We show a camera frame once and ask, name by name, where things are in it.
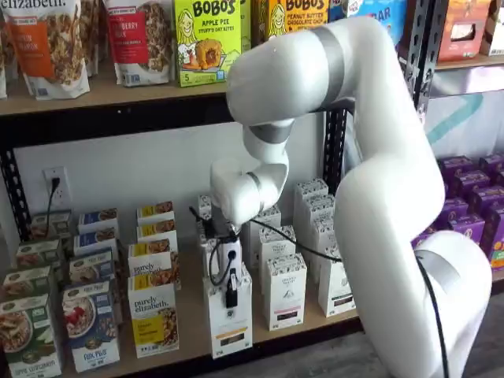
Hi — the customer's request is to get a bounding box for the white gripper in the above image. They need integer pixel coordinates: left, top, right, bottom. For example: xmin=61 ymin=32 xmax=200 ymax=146
xmin=214 ymin=234 xmax=243 ymax=309

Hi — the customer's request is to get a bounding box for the white box pink strip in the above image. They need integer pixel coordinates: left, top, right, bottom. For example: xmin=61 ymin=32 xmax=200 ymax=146
xmin=258 ymin=224 xmax=298 ymax=273
xmin=265 ymin=252 xmax=309 ymax=332
xmin=241 ymin=204 xmax=283 ymax=254

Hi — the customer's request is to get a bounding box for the brown wooden shelf board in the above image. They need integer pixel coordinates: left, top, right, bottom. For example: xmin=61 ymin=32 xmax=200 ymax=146
xmin=58 ymin=220 xmax=365 ymax=378
xmin=0 ymin=65 xmax=237 ymax=117
xmin=432 ymin=54 xmax=504 ymax=72

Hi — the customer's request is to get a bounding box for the purely elizabeth granola box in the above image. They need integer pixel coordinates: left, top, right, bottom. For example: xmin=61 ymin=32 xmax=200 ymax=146
xmin=136 ymin=201 xmax=176 ymax=228
xmin=127 ymin=239 xmax=181 ymax=283
xmin=127 ymin=274 xmax=180 ymax=360
xmin=135 ymin=220 xmax=179 ymax=246

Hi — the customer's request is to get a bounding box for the white box dark strip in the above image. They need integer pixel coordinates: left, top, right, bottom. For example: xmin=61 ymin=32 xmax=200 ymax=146
xmin=302 ymin=194 xmax=336 ymax=238
xmin=294 ymin=178 xmax=330 ymax=222
xmin=317 ymin=251 xmax=358 ymax=318
xmin=310 ymin=217 xmax=340 ymax=273

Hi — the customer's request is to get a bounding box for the blue flax plus cereal box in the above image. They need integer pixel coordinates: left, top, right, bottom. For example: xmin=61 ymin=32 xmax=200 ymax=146
xmin=68 ymin=249 xmax=116 ymax=287
xmin=72 ymin=228 xmax=120 ymax=258
xmin=77 ymin=208 xmax=120 ymax=236
xmin=61 ymin=280 xmax=121 ymax=373

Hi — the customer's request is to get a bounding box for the green apple cinnamon cereal box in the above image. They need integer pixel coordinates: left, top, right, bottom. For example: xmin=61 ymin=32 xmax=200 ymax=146
xmin=15 ymin=237 xmax=65 ymax=273
xmin=28 ymin=209 xmax=74 ymax=242
xmin=0 ymin=292 xmax=65 ymax=378
xmin=1 ymin=265 xmax=55 ymax=305

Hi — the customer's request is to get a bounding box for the black metal shelf rack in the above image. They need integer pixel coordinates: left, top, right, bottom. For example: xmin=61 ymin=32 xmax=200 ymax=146
xmin=397 ymin=0 xmax=440 ymax=128
xmin=0 ymin=105 xmax=368 ymax=378

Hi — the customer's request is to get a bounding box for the purple snack box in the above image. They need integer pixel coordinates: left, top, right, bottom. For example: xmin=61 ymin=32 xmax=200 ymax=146
xmin=448 ymin=213 xmax=487 ymax=246
xmin=465 ymin=184 xmax=504 ymax=217
xmin=481 ymin=206 xmax=504 ymax=273
xmin=438 ymin=154 xmax=476 ymax=179
xmin=477 ymin=152 xmax=504 ymax=175
xmin=452 ymin=169 xmax=491 ymax=198
xmin=436 ymin=196 xmax=482 ymax=230
xmin=410 ymin=225 xmax=439 ymax=250

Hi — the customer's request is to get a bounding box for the green Bobo's apple pie box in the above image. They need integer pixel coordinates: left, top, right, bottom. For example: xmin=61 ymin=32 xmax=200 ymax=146
xmin=172 ymin=0 xmax=243 ymax=89

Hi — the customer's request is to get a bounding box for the yellow Bobo's peanut butter box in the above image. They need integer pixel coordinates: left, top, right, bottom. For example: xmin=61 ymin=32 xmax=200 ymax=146
xmin=251 ymin=0 xmax=331 ymax=45

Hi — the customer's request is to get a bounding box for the blue bar box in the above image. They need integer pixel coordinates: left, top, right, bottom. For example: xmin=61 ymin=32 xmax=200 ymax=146
xmin=345 ymin=0 xmax=409 ymax=45

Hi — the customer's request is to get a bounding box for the orange brown snack box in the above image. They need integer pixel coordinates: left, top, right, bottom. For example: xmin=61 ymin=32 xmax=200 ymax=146
xmin=436 ymin=0 xmax=494 ymax=65

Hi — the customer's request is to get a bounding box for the white brown snack box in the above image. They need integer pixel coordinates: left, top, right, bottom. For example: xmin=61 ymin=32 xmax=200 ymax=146
xmin=481 ymin=0 xmax=504 ymax=57

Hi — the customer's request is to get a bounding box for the red label granola bag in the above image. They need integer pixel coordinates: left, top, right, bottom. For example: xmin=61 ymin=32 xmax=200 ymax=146
xmin=104 ymin=0 xmax=175 ymax=88

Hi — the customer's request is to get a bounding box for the white banner teal stripe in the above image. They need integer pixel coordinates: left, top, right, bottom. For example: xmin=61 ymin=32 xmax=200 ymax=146
xmin=424 ymin=65 xmax=504 ymax=159

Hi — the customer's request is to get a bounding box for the orange label granola bag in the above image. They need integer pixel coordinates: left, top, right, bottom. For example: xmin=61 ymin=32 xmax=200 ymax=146
xmin=2 ymin=0 xmax=92 ymax=100

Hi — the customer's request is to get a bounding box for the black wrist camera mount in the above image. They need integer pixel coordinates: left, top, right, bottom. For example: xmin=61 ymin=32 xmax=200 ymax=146
xmin=204 ymin=208 xmax=234 ymax=242

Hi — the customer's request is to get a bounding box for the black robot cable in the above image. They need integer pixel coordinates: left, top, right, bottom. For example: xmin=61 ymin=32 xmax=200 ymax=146
xmin=414 ymin=251 xmax=450 ymax=378
xmin=187 ymin=204 xmax=344 ymax=287

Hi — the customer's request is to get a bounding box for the white wall outlet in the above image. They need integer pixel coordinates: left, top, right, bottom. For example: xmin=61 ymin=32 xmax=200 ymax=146
xmin=43 ymin=166 xmax=70 ymax=206

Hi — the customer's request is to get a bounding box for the black plug with cord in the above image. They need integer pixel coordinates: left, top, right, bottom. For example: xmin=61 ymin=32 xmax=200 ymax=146
xmin=46 ymin=176 xmax=61 ymax=238

